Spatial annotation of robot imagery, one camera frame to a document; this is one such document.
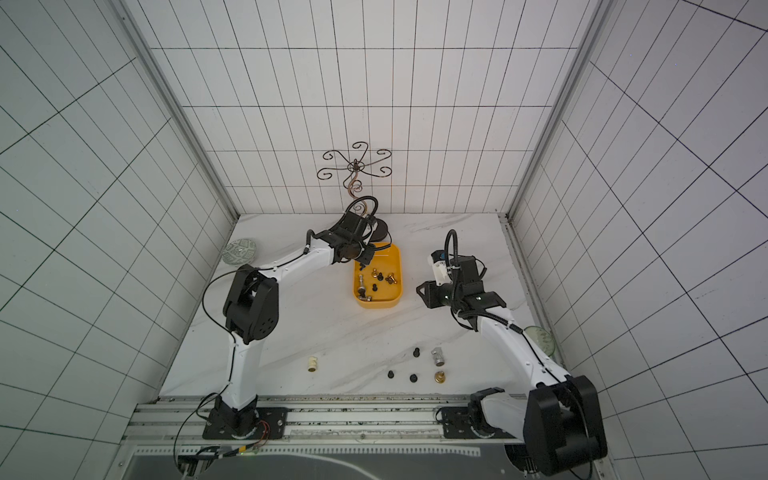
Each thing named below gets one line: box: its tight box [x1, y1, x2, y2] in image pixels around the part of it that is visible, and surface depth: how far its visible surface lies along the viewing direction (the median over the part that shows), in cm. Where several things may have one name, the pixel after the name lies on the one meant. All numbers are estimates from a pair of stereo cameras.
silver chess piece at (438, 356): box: [431, 347, 445, 367], surface depth 85 cm
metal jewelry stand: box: [317, 141, 392, 214], surface depth 93 cm
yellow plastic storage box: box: [353, 242, 403, 309], surface depth 100 cm
